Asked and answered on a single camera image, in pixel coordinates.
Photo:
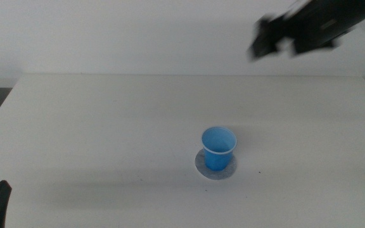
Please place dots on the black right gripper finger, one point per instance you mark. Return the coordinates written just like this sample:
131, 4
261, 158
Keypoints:
310, 46
265, 38

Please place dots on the blue plastic cup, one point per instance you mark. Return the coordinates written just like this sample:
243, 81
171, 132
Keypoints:
218, 152

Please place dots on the round grey cup mat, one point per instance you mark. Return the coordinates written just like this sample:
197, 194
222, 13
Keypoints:
215, 175

